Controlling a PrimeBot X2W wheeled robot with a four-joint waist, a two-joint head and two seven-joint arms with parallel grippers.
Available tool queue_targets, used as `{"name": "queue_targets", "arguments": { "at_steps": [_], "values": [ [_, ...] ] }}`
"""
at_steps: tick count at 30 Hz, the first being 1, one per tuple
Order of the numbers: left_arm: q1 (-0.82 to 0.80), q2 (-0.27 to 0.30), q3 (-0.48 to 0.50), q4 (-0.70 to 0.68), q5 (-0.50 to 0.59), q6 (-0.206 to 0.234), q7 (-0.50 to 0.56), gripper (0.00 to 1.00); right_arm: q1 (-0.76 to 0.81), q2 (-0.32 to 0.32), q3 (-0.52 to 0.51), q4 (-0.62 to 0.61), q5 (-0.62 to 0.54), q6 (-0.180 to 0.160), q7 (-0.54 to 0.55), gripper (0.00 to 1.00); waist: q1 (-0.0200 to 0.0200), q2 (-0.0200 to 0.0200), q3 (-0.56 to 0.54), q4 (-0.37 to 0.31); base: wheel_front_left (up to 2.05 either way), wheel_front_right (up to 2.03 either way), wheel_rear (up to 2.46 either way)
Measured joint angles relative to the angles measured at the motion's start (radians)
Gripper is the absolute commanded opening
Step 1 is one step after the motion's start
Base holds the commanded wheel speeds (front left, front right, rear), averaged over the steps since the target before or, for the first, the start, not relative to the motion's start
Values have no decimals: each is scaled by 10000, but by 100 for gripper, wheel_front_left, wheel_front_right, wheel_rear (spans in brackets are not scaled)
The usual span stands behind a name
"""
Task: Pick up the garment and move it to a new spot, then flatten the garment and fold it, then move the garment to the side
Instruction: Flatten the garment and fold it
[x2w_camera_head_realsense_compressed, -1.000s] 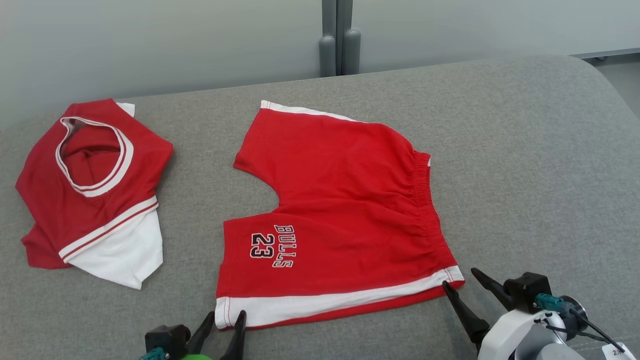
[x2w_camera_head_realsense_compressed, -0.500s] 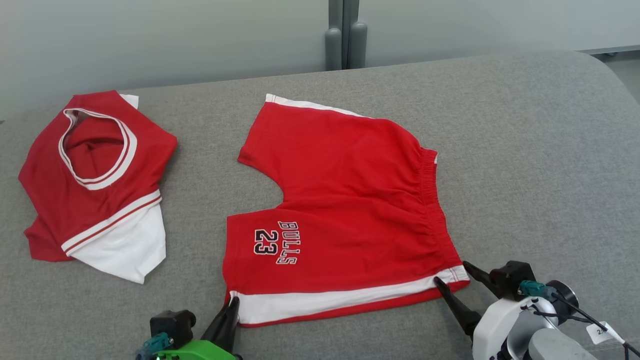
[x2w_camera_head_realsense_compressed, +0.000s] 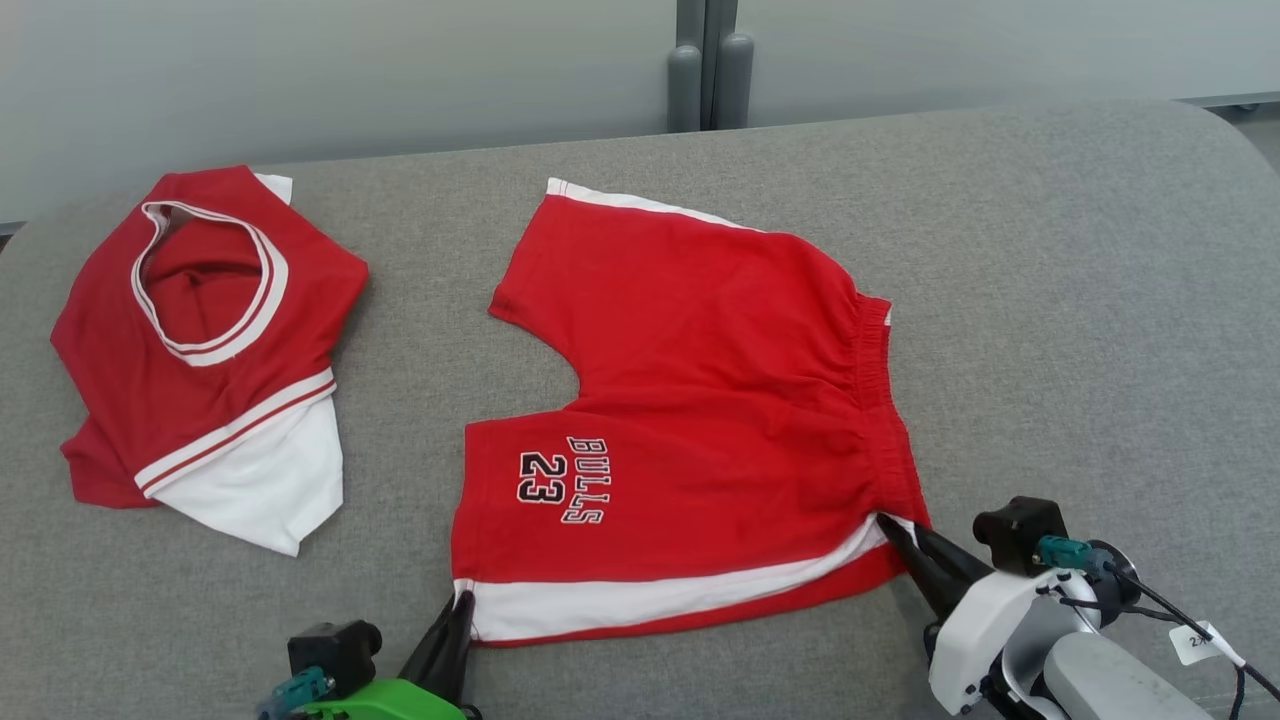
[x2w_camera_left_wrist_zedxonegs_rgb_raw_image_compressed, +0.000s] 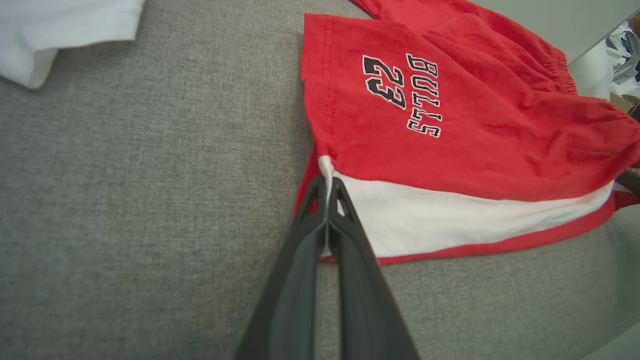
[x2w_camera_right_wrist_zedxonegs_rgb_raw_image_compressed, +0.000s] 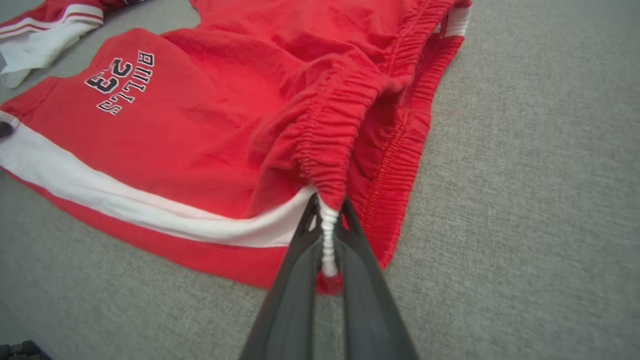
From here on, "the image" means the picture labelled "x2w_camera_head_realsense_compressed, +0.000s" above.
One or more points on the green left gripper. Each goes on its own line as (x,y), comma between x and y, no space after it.
(390,702)

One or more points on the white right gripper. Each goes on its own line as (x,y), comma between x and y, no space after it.
(985,630)

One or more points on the red basketball shorts white stripe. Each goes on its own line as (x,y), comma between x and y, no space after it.
(700,400)

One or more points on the red jersey with white sleeves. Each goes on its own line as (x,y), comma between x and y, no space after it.
(110,350)

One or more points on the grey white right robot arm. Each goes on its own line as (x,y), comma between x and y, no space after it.
(1120,685)

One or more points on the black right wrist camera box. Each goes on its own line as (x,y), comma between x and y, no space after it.
(1015,530)

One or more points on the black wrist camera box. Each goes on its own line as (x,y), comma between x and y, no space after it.
(335,650)
(1015,530)

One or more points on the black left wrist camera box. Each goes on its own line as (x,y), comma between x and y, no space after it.
(335,650)

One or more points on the teal right camera connector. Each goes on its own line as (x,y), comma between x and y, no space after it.
(1065,552)

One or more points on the teal camera connector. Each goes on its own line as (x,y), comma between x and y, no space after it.
(1065,552)
(300,690)

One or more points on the teal left camera connector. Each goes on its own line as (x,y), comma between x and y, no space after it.
(300,690)

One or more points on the grey partition post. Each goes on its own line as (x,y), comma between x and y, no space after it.
(735,80)
(685,90)

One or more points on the grey partition base rail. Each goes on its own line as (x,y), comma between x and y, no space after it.
(1230,99)
(10,228)

